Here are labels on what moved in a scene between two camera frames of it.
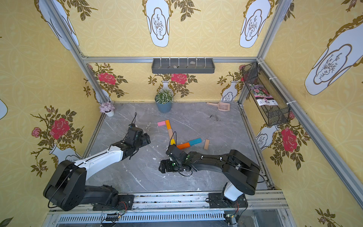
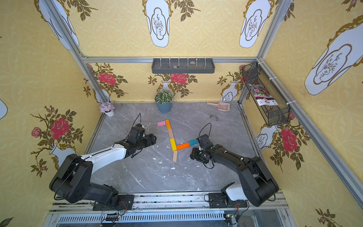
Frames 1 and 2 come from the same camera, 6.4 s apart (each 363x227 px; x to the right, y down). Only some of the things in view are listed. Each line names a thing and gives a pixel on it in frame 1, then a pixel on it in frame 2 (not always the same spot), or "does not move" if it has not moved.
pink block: (160, 123) does not move
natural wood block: (170, 133) does not move
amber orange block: (168, 124) does not move
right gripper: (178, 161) to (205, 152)
